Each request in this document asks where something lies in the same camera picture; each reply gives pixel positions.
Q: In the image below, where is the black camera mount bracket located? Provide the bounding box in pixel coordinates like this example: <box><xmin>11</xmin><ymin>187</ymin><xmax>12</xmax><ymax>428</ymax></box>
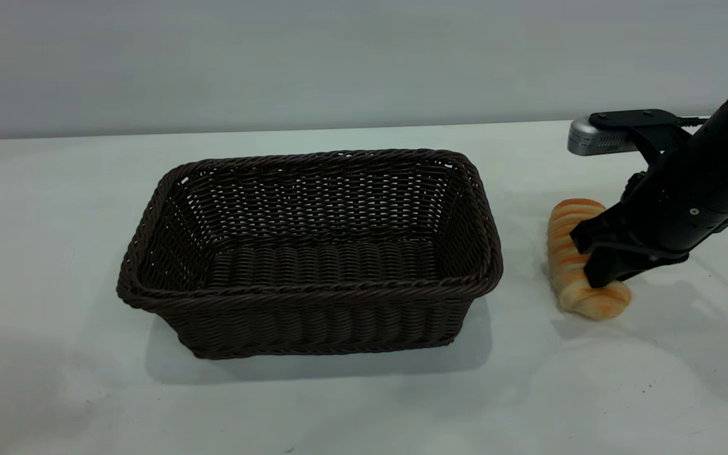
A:
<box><xmin>588</xmin><ymin>109</ymin><xmax>695</xmax><ymax>174</ymax></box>

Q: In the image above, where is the dark brown woven basket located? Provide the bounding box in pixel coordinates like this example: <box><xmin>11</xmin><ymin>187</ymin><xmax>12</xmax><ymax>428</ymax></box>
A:
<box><xmin>116</xmin><ymin>149</ymin><xmax>504</xmax><ymax>361</ymax></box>

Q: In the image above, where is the striped golden bread roll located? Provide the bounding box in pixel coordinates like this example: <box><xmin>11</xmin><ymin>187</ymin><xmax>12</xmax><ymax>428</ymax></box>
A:
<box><xmin>547</xmin><ymin>198</ymin><xmax>633</xmax><ymax>321</ymax></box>

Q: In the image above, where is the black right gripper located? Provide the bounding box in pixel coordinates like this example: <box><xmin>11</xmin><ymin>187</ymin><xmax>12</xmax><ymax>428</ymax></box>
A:
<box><xmin>569</xmin><ymin>166</ymin><xmax>728</xmax><ymax>289</ymax></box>

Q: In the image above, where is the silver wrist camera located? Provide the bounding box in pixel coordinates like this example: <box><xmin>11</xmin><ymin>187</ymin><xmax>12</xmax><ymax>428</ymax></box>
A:
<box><xmin>567</xmin><ymin>116</ymin><xmax>643</xmax><ymax>157</ymax></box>

